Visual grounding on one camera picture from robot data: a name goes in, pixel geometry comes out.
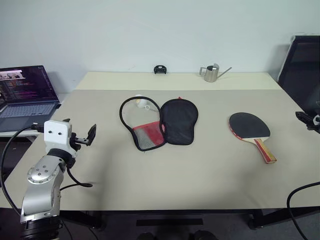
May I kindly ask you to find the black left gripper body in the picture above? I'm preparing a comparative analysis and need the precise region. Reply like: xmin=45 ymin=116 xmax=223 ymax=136
xmin=69 ymin=132 xmax=89 ymax=152

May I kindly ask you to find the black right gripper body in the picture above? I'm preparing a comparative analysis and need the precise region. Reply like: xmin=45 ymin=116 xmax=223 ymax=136
xmin=305 ymin=114 xmax=320 ymax=132

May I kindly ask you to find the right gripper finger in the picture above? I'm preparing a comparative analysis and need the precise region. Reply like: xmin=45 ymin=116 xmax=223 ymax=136
xmin=295 ymin=111 xmax=310 ymax=126

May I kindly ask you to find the table tennis paddle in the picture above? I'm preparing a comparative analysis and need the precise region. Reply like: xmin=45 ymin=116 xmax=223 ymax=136
xmin=227 ymin=112 xmax=278 ymax=165

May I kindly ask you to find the black red paddle case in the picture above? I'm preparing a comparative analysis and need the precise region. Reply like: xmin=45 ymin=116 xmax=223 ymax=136
xmin=118 ymin=96 xmax=200 ymax=153

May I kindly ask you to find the black mesh office chair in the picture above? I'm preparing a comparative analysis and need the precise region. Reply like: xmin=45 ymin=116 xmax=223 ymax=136
xmin=277 ymin=34 xmax=320 ymax=119

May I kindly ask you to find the open laptop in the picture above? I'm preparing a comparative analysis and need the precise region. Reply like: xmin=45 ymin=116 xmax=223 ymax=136
xmin=0 ymin=65 xmax=62 ymax=133

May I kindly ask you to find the white side desk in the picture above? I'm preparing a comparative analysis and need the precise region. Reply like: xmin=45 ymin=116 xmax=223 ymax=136
xmin=0 ymin=124 xmax=52 ymax=139

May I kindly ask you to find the black table clamp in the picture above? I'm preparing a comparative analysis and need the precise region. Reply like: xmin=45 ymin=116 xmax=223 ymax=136
xmin=153 ymin=64 xmax=169 ymax=76

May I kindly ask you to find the steel watering can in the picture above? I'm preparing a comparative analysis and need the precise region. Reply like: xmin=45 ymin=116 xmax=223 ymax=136
xmin=198 ymin=62 xmax=233 ymax=83

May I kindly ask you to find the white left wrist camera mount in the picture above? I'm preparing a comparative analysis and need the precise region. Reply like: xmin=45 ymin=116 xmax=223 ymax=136
xmin=43 ymin=119 xmax=74 ymax=152

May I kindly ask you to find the white plush chick keychain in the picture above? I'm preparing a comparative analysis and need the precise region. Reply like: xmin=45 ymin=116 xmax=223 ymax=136
xmin=134 ymin=93 xmax=153 ymax=111

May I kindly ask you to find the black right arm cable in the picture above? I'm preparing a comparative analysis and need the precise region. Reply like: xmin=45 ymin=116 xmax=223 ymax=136
xmin=286 ymin=181 xmax=320 ymax=240

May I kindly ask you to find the black table frame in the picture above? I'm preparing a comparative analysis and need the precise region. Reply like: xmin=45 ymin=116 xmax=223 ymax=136
xmin=59 ymin=205 xmax=320 ymax=231

